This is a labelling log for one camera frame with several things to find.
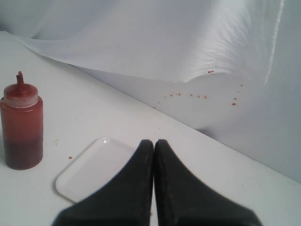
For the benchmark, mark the red sauce squeeze bottle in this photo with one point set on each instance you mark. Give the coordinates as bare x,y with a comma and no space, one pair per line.
21,111

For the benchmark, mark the white rectangular plastic tray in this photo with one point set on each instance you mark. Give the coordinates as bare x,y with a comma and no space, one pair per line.
93,169

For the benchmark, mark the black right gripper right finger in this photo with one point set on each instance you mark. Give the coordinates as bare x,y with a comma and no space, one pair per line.
183,200

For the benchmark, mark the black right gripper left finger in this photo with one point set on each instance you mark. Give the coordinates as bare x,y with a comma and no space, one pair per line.
124,201

